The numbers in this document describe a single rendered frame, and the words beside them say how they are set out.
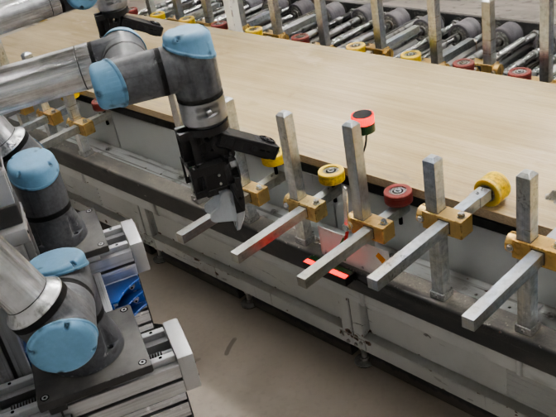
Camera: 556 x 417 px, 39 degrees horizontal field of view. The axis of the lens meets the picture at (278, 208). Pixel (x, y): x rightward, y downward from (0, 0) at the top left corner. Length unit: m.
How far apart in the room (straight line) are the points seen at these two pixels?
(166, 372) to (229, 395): 1.37
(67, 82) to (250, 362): 1.95
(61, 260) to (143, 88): 0.43
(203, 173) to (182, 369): 0.51
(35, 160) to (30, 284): 0.65
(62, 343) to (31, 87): 0.43
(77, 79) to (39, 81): 0.06
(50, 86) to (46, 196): 0.65
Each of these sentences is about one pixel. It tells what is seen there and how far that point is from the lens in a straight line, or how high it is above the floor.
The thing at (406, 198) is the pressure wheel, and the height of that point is 0.90.
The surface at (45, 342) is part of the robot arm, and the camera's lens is 1.39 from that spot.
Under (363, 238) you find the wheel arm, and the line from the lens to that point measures 2.13.
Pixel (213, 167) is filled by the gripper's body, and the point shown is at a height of 1.45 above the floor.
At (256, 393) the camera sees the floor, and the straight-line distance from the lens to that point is 2.98.
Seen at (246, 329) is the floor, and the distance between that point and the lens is 3.27.
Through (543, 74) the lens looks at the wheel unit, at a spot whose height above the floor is 0.86.
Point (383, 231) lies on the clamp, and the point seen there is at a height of 0.86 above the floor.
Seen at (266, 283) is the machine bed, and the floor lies 0.17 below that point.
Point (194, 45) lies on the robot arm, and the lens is 1.21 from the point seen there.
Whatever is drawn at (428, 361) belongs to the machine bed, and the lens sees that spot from 2.76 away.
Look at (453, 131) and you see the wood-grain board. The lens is 2.54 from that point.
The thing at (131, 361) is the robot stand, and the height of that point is 1.04.
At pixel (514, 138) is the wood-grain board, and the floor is 0.90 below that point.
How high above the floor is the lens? 2.02
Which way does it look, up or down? 30 degrees down
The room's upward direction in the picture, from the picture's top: 11 degrees counter-clockwise
